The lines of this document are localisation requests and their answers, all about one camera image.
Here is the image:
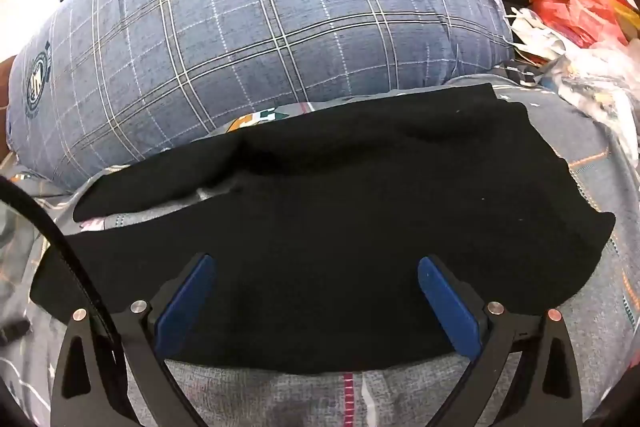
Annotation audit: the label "red plastic bag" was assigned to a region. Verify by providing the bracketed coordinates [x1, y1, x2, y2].
[529, 0, 627, 50]

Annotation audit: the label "black ribbed strap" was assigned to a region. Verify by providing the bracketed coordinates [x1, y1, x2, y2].
[0, 176, 126, 358]

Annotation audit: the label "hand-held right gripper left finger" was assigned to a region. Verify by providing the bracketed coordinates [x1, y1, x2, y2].
[50, 252, 218, 427]

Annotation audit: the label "blue plaid pillow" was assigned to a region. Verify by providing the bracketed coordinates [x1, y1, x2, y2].
[9, 0, 516, 196]

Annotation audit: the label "grey printed bed sheet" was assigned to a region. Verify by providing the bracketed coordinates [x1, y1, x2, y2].
[0, 72, 640, 427]

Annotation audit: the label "pile of white plastic bags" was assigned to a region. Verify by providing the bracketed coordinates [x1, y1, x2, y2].
[505, 6, 640, 170]

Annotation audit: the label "brown wooden headboard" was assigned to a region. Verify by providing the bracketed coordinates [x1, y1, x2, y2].
[0, 56, 25, 164]

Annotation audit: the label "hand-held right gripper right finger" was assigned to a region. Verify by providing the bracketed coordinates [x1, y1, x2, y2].
[417, 255, 586, 427]

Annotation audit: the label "black pants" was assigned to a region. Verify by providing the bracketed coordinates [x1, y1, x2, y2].
[30, 83, 617, 375]

